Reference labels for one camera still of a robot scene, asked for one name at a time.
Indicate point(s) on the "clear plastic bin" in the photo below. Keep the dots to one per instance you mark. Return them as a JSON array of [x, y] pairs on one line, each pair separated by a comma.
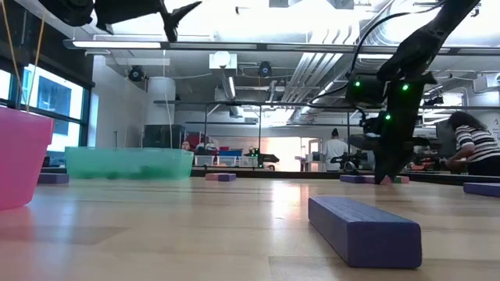
[[227, 161], [246, 161], [204, 161]]

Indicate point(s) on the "blue wooden block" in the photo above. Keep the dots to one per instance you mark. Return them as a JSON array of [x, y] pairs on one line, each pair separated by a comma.
[[54, 178], [357, 179], [482, 189], [367, 238], [227, 177]]

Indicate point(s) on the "white round column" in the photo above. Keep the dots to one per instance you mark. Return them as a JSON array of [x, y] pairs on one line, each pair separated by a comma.
[[161, 101]]

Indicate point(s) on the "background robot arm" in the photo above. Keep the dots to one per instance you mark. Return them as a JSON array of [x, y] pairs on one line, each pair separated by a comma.
[[263, 157], [349, 162]]

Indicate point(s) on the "blue plastic crate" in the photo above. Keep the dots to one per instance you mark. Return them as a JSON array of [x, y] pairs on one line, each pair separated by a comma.
[[230, 153]]

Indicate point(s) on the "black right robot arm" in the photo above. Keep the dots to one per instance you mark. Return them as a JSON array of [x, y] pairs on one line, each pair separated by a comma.
[[429, 35]]

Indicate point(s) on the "silver ventilation ducts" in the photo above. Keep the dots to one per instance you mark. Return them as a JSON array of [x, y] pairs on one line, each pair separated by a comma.
[[312, 74]]

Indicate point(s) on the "white round lamp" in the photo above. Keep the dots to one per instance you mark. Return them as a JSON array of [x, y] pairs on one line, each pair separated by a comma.
[[222, 59]]

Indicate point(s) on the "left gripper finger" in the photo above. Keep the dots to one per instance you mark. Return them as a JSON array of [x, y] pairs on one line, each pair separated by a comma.
[[179, 13]]

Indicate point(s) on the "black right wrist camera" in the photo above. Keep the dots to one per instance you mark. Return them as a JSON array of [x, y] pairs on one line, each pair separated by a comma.
[[367, 93]]

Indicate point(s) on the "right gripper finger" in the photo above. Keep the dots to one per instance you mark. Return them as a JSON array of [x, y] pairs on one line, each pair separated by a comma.
[[383, 160], [400, 156]]

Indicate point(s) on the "pink wooden block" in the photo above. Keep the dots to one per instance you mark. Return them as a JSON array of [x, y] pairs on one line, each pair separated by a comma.
[[406, 179], [388, 181], [211, 177]]

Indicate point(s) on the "blue round ceiling device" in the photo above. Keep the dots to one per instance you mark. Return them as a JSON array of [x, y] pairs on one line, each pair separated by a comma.
[[265, 69]]

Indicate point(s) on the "red translucent plastic bin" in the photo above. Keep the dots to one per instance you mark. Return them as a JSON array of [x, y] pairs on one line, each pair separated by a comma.
[[19, 156]]

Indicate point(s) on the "teal translucent plastic bin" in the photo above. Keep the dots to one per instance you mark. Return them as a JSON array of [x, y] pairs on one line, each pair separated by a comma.
[[129, 162]]

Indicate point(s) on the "black ceiling camera rig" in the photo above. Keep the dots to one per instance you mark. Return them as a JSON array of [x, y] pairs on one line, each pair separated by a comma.
[[433, 100]]

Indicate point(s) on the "large window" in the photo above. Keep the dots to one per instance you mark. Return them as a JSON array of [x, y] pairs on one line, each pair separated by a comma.
[[58, 97]]

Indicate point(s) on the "person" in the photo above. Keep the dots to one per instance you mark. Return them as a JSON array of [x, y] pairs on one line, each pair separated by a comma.
[[186, 145], [334, 150], [474, 142]]

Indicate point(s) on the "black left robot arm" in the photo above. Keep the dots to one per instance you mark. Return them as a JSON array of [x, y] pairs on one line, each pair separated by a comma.
[[66, 9]]

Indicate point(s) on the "green wooden block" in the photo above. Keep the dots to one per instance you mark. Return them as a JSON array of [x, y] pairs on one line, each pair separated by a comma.
[[397, 180]]

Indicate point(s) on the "long ceiling light bar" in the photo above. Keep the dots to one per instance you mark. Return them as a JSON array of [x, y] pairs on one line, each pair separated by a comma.
[[234, 46]]

